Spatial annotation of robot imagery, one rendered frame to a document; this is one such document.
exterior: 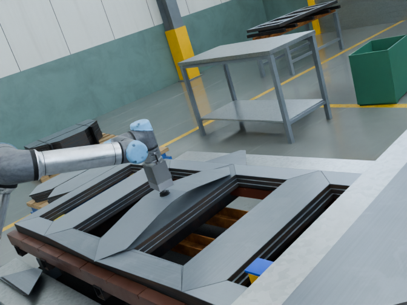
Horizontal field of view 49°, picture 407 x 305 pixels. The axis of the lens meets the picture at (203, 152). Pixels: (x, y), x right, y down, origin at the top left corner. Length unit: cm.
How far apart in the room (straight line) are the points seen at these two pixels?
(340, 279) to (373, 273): 6
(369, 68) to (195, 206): 355
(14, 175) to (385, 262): 102
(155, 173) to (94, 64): 766
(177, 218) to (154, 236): 12
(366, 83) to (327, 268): 429
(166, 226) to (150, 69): 830
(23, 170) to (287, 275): 84
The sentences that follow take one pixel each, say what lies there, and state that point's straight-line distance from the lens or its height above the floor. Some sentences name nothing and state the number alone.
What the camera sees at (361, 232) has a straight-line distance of 94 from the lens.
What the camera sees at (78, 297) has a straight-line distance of 185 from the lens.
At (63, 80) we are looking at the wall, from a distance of 900.
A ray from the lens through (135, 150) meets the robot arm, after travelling 148.
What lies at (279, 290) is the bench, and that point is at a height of 105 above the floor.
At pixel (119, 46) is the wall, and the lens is 954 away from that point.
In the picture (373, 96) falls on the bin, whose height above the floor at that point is 11.
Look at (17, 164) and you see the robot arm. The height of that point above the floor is 129.
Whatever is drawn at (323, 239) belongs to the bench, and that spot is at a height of 105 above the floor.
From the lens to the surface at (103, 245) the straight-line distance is 168.
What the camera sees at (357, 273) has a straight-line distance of 84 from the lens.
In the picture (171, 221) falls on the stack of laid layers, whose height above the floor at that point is 86.
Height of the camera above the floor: 158
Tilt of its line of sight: 18 degrees down
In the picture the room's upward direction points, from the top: 18 degrees counter-clockwise
